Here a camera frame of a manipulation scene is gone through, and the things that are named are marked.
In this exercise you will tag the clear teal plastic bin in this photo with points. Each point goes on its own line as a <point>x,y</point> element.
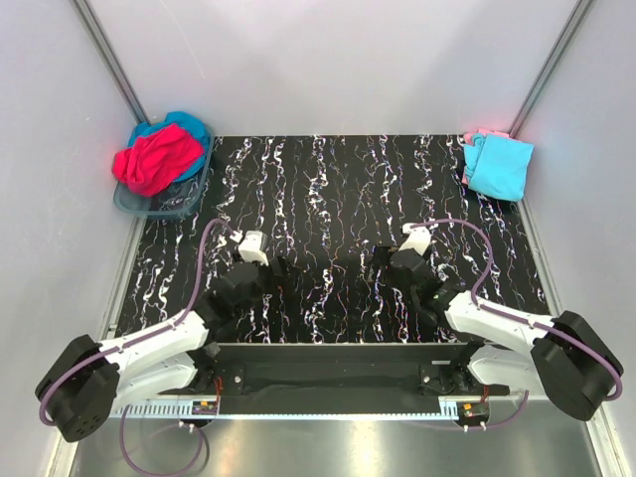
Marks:
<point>177,202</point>

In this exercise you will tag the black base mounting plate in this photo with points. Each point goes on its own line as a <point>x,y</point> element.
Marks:
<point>331,381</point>

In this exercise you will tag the left aluminium corner post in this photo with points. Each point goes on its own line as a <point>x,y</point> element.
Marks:
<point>108,55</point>

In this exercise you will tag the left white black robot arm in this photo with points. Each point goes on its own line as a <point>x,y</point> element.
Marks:
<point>89,380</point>

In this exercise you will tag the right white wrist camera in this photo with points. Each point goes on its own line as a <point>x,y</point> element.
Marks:
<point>417,238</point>

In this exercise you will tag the red t shirt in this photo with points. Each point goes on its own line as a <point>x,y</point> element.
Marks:
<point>155,161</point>

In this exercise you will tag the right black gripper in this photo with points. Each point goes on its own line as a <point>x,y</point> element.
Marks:
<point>382,257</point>

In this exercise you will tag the folded light blue t shirt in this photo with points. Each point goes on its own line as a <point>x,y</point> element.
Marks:
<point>501,172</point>

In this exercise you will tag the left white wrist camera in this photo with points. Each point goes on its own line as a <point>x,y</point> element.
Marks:
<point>252,248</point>

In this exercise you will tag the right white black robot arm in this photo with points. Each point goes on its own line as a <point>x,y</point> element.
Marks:
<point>562,357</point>

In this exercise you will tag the blue crumpled t shirt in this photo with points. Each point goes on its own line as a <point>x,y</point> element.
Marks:
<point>195,127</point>

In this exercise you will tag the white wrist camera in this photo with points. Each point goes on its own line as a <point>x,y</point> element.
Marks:
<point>252,248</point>
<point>417,238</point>

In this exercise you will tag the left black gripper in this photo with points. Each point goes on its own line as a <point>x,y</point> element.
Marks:
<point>284,278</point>

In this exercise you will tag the aluminium corner post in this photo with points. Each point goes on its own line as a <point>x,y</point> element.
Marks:
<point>108,55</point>
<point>575,19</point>

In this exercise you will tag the white slotted cable duct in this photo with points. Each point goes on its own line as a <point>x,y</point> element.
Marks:
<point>171,409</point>

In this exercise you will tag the right aluminium corner post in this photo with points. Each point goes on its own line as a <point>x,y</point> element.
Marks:
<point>575,19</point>

